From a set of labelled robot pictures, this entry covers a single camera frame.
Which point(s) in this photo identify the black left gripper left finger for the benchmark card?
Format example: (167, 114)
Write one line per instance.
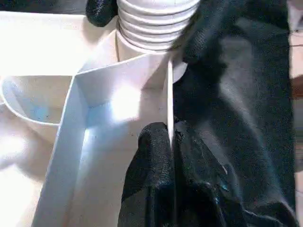
(151, 179)

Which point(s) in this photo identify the white plastic table top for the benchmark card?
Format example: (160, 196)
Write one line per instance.
(57, 94)

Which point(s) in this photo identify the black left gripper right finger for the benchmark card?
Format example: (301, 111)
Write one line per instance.
(203, 184)

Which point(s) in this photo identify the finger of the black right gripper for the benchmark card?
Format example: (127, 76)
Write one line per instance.
(102, 10)
(213, 28)

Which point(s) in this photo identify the white plastic table leg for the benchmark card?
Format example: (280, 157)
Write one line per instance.
(158, 21)

